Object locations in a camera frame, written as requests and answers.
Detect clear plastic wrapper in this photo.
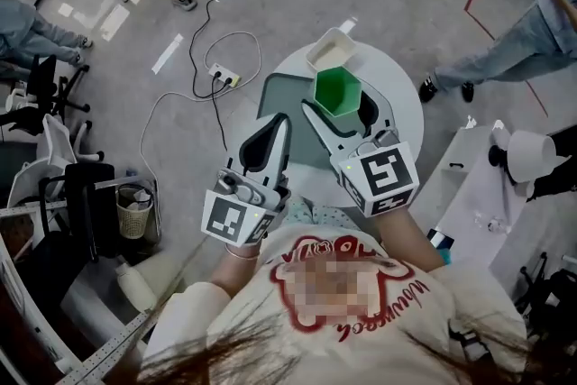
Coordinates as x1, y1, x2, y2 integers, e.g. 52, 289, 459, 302
472, 210, 513, 236

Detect grey-green tray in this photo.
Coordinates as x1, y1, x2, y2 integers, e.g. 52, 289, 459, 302
256, 71, 398, 170

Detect mesh wastebasket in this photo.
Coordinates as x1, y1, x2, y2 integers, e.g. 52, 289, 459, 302
114, 183, 155, 241

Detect black trolley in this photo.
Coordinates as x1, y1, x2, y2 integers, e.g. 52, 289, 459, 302
512, 251, 577, 333

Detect white cable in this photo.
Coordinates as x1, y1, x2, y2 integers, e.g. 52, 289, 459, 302
138, 30, 263, 199

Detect aluminium frame rack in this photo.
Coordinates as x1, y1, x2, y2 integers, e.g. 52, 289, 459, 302
0, 175, 159, 385

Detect person's right forearm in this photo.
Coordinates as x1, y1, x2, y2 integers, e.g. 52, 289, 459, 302
372, 206, 446, 272

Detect person's patterned trousers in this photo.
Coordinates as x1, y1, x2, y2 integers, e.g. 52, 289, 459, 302
282, 197, 358, 236

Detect green hexagonal cup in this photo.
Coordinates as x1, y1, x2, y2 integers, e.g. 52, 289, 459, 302
312, 65, 363, 119

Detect thin wrist bracelet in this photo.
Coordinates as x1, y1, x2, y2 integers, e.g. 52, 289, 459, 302
224, 243, 261, 261

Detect white bottle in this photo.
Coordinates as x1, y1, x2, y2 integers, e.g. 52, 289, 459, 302
114, 261, 158, 315

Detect white power strip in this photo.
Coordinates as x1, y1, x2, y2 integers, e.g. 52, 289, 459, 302
206, 62, 243, 88

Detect white bucket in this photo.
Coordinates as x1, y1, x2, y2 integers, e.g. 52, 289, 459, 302
505, 129, 559, 186

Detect round white table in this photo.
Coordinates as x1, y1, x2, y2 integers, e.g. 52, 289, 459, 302
259, 41, 426, 210

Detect cream printed t-shirt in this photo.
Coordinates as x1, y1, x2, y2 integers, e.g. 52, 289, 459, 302
138, 224, 529, 385

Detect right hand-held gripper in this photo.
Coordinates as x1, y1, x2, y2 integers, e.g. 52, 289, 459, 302
300, 79, 421, 218

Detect white office chair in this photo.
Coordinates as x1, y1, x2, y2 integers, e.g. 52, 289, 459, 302
5, 112, 105, 209

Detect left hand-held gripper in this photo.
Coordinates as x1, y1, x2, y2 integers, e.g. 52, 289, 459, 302
200, 112, 293, 247

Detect person's left forearm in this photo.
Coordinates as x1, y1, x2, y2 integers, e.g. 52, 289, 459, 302
209, 241, 271, 299

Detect blue and white box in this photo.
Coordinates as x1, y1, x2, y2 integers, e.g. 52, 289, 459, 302
425, 228, 455, 250

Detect white rectangular table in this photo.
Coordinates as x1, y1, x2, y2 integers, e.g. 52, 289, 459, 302
422, 124, 577, 301

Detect white rectangular container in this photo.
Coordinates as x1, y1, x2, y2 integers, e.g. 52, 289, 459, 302
306, 27, 357, 74

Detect black cable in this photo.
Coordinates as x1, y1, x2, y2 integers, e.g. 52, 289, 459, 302
172, 0, 232, 152

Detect black office chair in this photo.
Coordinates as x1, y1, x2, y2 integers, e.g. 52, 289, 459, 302
0, 52, 92, 136

